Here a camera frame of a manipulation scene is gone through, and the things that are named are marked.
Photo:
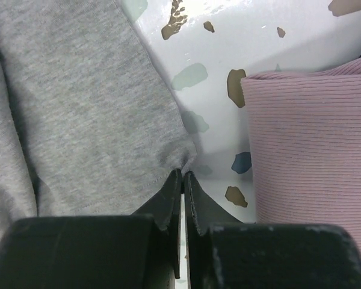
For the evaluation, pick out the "pink tank top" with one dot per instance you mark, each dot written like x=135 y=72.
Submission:
x=305 y=142

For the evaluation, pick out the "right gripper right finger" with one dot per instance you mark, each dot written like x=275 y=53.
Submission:
x=224 y=252

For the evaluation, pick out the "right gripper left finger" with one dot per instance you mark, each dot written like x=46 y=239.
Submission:
x=140 y=250

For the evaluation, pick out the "grey tank top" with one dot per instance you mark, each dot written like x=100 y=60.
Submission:
x=87 y=125

